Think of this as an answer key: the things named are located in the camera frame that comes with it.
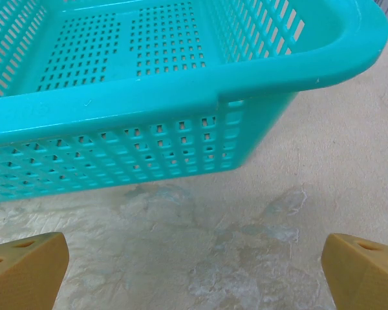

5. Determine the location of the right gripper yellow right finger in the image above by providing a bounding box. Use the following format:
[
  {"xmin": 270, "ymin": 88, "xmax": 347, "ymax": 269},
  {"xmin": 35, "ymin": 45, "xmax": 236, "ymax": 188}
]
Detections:
[{"xmin": 321, "ymin": 233, "xmax": 388, "ymax": 310}]

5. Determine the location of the teal perforated plastic basket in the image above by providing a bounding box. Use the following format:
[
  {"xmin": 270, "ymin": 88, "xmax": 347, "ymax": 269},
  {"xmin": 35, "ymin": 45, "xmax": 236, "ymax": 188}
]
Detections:
[{"xmin": 0, "ymin": 0, "xmax": 388, "ymax": 205}]

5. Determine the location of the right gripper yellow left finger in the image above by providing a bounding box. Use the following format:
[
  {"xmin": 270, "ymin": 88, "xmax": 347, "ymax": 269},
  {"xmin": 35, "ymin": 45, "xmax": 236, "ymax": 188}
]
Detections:
[{"xmin": 0, "ymin": 231, "xmax": 70, "ymax": 310}]

